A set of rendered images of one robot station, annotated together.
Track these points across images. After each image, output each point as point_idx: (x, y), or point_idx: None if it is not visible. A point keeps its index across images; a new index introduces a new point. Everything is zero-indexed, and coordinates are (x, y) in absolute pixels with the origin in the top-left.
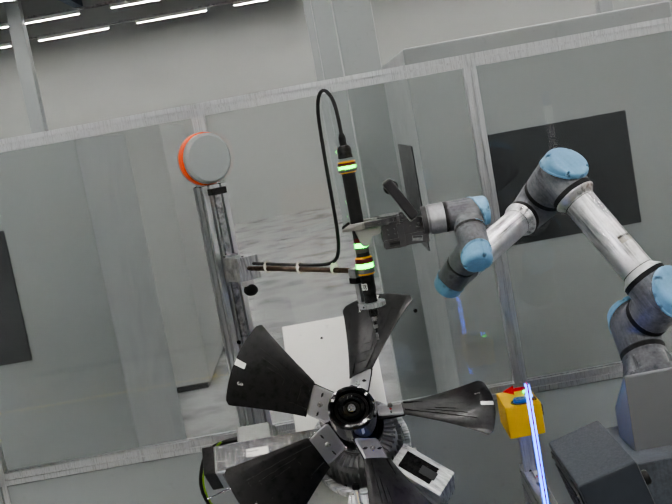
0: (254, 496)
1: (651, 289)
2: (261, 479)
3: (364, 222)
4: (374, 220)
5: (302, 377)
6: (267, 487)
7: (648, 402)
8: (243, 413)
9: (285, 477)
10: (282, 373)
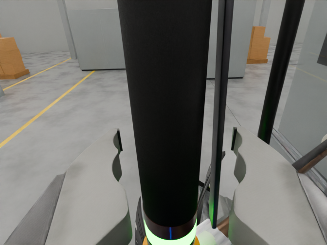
0: (136, 223)
1: None
2: (138, 223)
3: (69, 173)
4: (52, 225)
5: None
6: (138, 230)
7: None
8: None
9: (141, 241)
10: (198, 202)
